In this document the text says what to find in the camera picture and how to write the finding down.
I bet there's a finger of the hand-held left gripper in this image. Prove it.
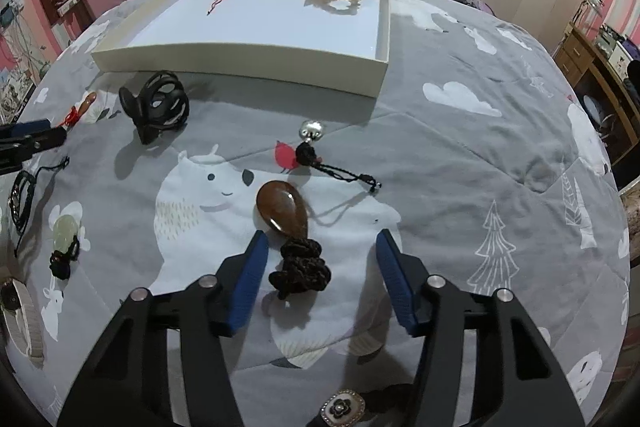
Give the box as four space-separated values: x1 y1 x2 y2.
0 119 53 142
0 128 68 175

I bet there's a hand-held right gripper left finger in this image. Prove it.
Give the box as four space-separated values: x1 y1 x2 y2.
57 230 270 427

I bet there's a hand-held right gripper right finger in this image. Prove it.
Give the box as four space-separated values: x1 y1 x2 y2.
375 229 586 427

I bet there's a wooden pendant with red cord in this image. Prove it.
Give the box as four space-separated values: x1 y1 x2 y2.
61 92 98 128

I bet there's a black cord bracelet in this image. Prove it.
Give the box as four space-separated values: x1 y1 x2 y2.
9 156 71 258

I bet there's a brown teardrop pendant dark cord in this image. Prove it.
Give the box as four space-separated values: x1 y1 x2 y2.
256 180 332 300

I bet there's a jade pendant with black cord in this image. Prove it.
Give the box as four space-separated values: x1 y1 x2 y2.
48 214 82 280

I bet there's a black hair claw clip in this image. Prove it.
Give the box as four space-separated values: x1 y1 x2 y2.
118 71 191 145

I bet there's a black scrunchie with flower brooch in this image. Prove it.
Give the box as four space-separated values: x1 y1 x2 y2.
307 384 418 427

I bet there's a silver bell pendant black cord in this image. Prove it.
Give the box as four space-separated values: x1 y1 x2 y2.
294 119 383 194

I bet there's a white band wristwatch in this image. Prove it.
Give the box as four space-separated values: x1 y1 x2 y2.
0 279 46 362

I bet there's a white shallow tray box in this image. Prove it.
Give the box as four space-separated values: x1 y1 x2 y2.
91 0 392 98

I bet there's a grey polar bear bedsheet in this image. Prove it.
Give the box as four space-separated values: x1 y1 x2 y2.
0 0 632 427

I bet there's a wooden desk with clutter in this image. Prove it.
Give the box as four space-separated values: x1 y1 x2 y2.
552 21 640 190

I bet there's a desk lamp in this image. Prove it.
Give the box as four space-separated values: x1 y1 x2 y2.
575 0 603 28

